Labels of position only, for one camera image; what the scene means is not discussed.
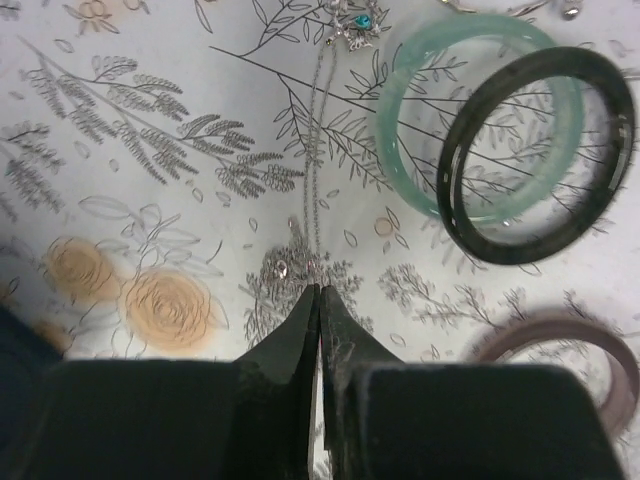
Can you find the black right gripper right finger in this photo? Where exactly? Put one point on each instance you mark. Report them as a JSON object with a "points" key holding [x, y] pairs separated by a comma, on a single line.
{"points": [[388, 419]]}

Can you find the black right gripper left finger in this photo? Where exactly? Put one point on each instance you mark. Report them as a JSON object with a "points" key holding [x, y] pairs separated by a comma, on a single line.
{"points": [[182, 419]]}

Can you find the cream and navy jewelry box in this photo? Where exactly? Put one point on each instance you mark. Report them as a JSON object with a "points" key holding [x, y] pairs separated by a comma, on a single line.
{"points": [[25, 356]]}

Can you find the dark purple bangle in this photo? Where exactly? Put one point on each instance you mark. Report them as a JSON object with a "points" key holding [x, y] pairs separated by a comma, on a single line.
{"points": [[507, 339]]}

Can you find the floral table mat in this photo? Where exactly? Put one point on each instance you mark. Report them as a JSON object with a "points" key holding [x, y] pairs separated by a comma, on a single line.
{"points": [[174, 174]]}

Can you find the black bangle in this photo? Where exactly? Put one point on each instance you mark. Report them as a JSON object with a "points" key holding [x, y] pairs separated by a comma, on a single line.
{"points": [[565, 61]]}

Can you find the silver wire bangle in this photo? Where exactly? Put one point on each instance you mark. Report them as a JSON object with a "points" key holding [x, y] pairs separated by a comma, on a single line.
{"points": [[567, 9]]}

